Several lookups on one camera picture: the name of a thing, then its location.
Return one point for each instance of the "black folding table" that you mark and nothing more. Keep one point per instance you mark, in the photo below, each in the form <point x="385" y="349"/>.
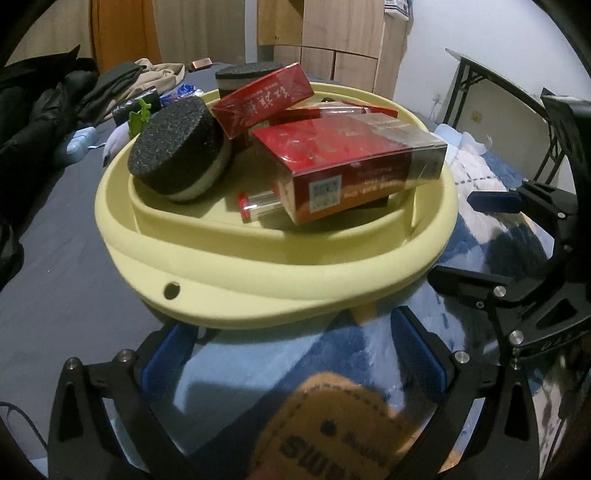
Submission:
<point x="480" y="57"/>

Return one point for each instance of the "black jacket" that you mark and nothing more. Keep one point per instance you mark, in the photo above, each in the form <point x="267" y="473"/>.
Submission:
<point x="32" y="120"/>

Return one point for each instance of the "copper coloured box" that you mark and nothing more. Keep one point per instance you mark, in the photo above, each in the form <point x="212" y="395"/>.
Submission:
<point x="201" y="64"/>

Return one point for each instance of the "light blue cloth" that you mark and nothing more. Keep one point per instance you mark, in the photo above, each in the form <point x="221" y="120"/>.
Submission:
<point x="459" y="138"/>

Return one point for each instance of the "white plastic bag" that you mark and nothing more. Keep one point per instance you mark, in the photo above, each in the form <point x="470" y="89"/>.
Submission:
<point x="397" y="7"/>

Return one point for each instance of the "small black packet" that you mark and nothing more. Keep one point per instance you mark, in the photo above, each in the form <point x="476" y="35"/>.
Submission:
<point x="122" y="110"/>

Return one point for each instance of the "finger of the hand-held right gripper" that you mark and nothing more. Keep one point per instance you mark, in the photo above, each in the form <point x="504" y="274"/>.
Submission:
<point x="491" y="202"/>
<point x="461" y="288"/>

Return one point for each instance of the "orange curtain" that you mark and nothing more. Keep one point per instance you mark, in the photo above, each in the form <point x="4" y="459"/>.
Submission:
<point x="124" y="32"/>

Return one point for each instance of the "green plastic clip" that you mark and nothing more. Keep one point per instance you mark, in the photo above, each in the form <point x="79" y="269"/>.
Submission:
<point x="141" y="117"/>

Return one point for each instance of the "blue plastic bag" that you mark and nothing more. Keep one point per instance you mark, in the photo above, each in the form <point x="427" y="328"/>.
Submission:
<point x="182" y="92"/>

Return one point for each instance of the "light blue case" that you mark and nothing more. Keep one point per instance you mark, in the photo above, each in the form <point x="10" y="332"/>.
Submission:
<point x="78" y="145"/>

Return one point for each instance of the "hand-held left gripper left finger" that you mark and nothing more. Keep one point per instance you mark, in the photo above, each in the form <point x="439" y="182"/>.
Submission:
<point x="167" y="355"/>

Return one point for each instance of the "wooden wardrobe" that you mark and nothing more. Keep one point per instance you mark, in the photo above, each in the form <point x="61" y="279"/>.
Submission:
<point x="341" y="27"/>

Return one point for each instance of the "small red white box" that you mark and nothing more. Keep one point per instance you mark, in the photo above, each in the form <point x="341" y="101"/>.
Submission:
<point x="263" y="101"/>

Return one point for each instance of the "yellow wall socket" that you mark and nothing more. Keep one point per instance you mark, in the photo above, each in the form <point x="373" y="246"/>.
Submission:
<point x="476" y="117"/>

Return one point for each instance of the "purple plush toy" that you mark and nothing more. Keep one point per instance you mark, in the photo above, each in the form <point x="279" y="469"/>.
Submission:
<point x="115" y="143"/>

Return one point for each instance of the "clear tube red cap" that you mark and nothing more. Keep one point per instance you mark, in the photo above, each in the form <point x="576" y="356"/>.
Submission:
<point x="341" y="110"/>
<point x="258" y="205"/>

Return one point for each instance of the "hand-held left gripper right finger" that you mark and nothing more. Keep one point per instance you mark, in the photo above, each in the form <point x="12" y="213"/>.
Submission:
<point x="415" y="350"/>

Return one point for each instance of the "blue white checked blanket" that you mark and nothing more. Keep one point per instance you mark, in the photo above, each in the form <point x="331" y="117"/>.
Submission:
<point x="485" y="244"/>

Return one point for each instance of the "dark green garment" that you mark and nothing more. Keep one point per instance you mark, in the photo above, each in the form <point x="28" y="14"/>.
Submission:
<point x="111" y="87"/>

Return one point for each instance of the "black grey foam puck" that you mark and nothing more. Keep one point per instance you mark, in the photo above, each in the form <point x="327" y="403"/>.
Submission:
<point x="242" y="74"/>
<point x="175" y="147"/>

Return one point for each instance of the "pale yellow plastic basin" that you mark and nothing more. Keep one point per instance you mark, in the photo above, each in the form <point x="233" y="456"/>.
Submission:
<point x="277" y="277"/>

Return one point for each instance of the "beige garment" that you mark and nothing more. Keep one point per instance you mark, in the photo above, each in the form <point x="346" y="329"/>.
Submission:
<point x="161" y="74"/>

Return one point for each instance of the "red silver carton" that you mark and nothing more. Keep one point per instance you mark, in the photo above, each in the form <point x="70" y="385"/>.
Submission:
<point x="346" y="157"/>

